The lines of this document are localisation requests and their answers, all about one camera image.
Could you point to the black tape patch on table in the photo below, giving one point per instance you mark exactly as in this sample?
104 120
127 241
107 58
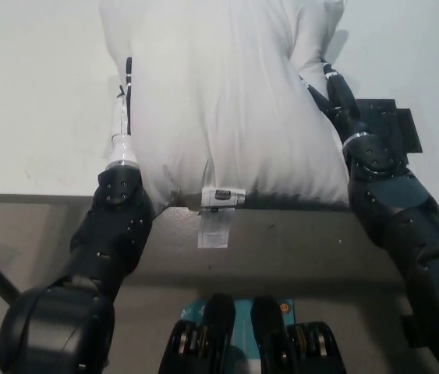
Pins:
386 117

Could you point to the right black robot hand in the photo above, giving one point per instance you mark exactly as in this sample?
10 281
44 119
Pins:
345 105

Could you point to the white square pillow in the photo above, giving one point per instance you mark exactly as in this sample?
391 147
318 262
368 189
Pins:
227 97

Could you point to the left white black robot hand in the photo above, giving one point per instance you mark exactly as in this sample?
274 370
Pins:
123 148

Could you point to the white pillow care label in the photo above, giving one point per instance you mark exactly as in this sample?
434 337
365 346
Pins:
215 233

